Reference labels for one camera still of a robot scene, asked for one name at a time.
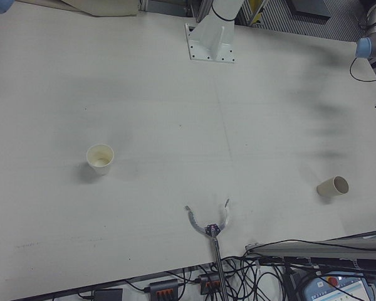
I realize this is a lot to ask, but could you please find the cream paper cup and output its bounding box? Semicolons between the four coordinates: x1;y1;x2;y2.
86;143;115;177
316;176;350;198

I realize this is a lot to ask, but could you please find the silver claw grabber tool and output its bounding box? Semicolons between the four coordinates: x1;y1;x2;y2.
184;198;231;301

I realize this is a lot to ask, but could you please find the black orange power strip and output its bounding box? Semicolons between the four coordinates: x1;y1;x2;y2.
149;278;180;298
197;272;222;295

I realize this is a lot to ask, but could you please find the black power adapter box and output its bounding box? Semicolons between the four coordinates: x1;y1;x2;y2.
93;288;123;301

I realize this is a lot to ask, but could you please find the dark grey box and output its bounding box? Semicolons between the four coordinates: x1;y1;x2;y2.
290;0;332;21

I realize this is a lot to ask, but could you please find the blue teach pendant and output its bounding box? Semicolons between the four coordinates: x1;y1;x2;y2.
300;271;376;301

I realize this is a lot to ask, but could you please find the white pedestal mount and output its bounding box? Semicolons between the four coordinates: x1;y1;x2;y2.
184;0;236;65

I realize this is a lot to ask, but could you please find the black cable over beam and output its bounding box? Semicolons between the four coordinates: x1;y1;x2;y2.
247;238;376;252

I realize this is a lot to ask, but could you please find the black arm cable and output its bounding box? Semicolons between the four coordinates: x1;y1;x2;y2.
350;57;376;83

